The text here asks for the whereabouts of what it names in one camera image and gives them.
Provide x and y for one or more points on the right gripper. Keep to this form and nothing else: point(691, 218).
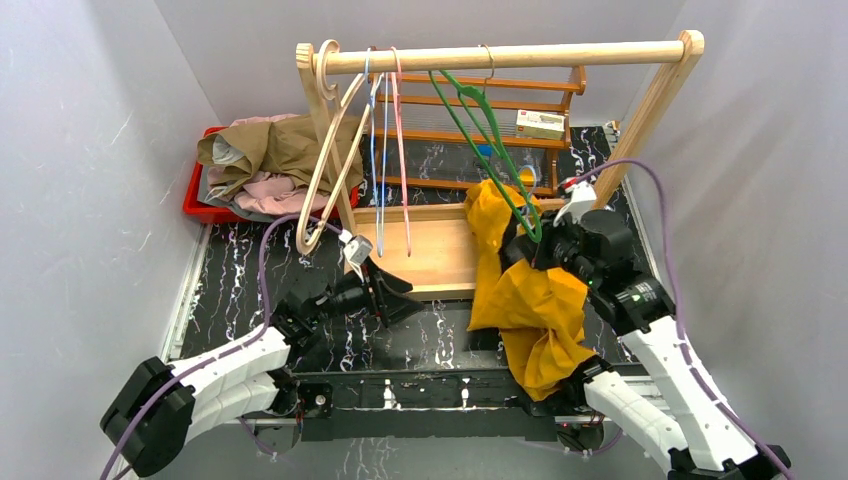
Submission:
point(539, 242)

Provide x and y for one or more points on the orange wooden shelf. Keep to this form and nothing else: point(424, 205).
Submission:
point(438, 157)

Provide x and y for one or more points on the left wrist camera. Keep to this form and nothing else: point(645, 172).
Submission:
point(356, 249)

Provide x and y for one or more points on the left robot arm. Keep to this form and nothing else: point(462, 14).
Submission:
point(164, 406)

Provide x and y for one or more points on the red plastic bin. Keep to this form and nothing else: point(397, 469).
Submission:
point(204, 213)

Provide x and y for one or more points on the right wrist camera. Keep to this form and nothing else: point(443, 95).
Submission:
point(580, 197)

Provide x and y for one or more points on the light blue hanger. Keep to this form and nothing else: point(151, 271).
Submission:
point(529, 180)

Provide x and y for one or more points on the brown skirt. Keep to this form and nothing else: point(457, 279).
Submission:
point(288, 146)

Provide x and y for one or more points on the wooden clothes rack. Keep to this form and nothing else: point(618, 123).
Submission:
point(442, 265)

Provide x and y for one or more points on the pink skirt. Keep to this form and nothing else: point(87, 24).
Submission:
point(271, 194)

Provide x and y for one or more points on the yellow skirt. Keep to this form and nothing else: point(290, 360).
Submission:
point(539, 314)

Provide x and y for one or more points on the green hanger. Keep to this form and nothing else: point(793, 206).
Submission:
point(474, 101)

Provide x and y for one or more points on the beige wooden hanger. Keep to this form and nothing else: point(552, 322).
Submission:
point(328, 108)

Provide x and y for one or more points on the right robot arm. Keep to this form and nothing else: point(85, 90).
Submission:
point(698, 436)

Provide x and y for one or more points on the pink hanger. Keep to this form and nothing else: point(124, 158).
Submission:
point(396, 82)

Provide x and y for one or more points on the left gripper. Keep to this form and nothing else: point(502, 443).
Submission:
point(375, 292)

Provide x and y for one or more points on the white red box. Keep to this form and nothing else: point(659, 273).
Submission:
point(540, 125)

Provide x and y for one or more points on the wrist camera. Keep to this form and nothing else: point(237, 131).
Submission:
point(356, 249)
point(580, 197)

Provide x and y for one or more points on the grey pleated skirt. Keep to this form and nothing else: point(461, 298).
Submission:
point(214, 197)

